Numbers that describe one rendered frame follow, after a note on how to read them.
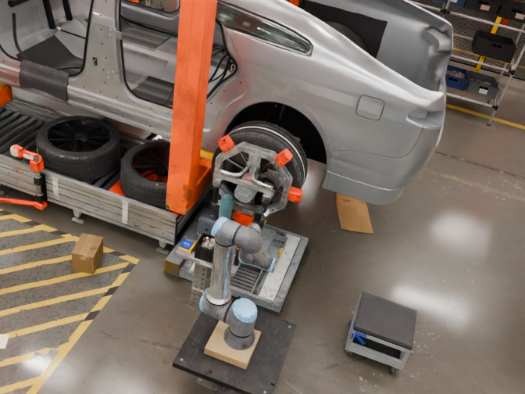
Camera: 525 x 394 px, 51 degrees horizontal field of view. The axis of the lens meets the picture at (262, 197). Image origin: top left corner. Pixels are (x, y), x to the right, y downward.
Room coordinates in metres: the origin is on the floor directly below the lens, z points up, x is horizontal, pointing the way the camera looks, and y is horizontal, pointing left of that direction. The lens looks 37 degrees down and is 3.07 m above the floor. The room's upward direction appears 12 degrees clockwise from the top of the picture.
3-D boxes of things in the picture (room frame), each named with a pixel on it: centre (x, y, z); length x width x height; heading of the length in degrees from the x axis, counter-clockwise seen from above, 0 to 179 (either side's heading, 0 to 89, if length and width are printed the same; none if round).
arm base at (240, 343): (2.19, -0.03, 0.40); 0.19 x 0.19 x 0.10
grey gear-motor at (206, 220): (3.34, 0.32, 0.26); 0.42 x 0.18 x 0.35; 169
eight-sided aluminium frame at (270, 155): (3.12, 0.09, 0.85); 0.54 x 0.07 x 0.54; 79
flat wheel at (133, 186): (3.60, 0.83, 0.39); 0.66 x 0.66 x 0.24
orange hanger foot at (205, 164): (3.43, 0.50, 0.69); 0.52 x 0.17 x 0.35; 169
